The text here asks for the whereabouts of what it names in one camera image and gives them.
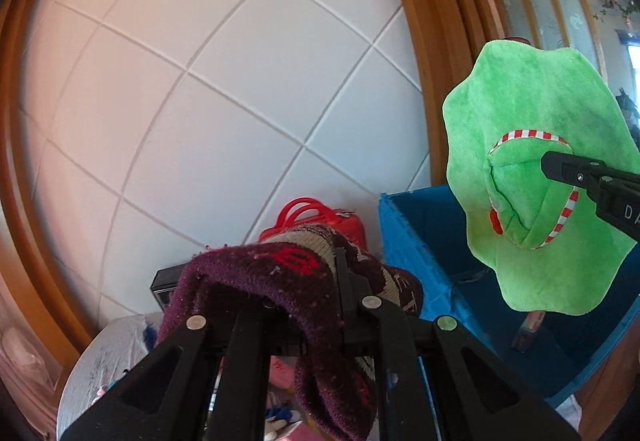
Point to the black box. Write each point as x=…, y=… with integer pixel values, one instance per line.
x=165, y=283

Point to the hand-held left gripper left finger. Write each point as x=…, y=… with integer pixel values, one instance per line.
x=247, y=336

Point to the maroon patterned knit hat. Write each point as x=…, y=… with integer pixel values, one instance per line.
x=280, y=281

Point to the green plush hat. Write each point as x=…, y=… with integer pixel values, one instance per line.
x=525, y=96

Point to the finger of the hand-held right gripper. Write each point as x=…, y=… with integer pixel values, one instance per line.
x=565, y=168

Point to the red small suitcase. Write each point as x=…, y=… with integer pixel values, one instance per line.
x=350, y=226

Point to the blue plastic crate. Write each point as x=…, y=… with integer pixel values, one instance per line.
x=420, y=241

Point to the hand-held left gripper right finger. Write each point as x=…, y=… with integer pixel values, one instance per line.
x=352, y=316

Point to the wooden door frame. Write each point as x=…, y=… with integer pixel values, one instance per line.
x=430, y=21

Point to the blue feather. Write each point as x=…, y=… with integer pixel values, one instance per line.
x=150, y=336

